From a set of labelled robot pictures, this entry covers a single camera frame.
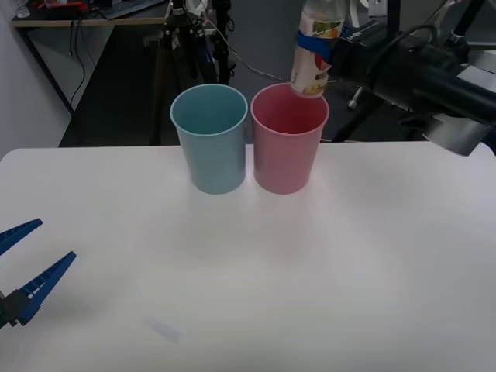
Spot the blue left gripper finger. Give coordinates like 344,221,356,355
0,250,78,329
0,218,44,257

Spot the pale blue plastic bin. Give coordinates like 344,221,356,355
170,84,250,195

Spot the pale thin cable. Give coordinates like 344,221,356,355
201,0,292,85

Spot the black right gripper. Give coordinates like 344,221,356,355
296,18,393,86

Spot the wooden desk with black frame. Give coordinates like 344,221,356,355
11,0,174,119

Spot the dark keyboard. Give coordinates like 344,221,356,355
98,0,168,21

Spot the black tripod with taped head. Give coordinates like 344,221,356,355
143,0,238,146

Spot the black hanging cable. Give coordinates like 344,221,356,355
68,18,88,114

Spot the clear bottle with red cap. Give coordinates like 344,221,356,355
289,0,346,98

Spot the pink plastic bin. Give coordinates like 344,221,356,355
250,83,331,195

